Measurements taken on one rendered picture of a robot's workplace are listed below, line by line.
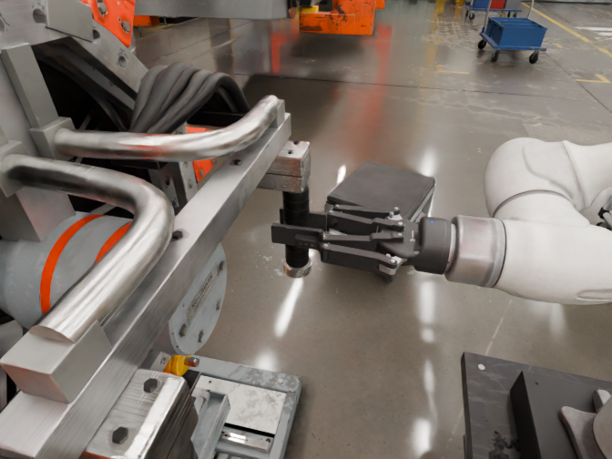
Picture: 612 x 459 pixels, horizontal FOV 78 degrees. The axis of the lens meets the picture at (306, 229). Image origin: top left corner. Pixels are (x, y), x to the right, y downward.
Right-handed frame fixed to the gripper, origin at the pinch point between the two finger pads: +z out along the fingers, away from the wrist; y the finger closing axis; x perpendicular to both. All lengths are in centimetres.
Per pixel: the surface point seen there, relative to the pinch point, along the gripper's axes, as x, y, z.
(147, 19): -24, 344, 241
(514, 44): -60, 508, -146
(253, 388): -75, 16, 19
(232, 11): -1, 229, 101
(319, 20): -20, 344, 65
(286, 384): -75, 19, 10
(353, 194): -49, 92, 0
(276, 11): -2, 251, 78
